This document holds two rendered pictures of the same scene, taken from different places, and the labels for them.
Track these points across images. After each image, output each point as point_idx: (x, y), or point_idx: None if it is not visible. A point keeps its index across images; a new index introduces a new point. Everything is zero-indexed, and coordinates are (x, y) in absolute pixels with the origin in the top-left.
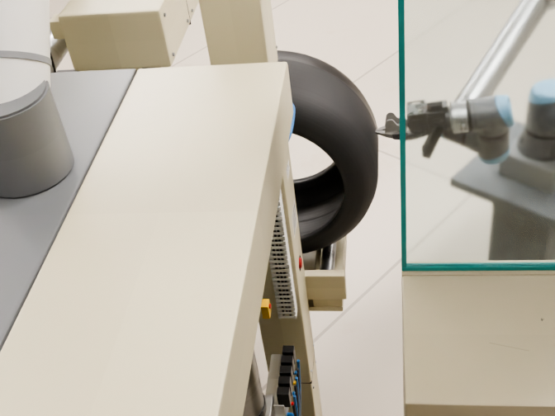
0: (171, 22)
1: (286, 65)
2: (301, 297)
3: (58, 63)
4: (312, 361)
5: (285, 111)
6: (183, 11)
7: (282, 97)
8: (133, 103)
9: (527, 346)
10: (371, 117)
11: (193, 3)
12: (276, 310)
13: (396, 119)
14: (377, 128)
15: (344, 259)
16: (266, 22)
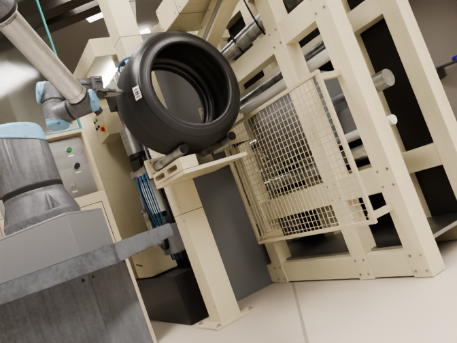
0: (162, 15)
1: (88, 40)
2: (153, 156)
3: (261, 22)
4: (177, 211)
5: (88, 54)
6: (172, 8)
7: (85, 49)
8: None
9: None
10: (123, 82)
11: (181, 2)
12: None
13: (110, 86)
14: (126, 91)
15: (166, 173)
16: (107, 23)
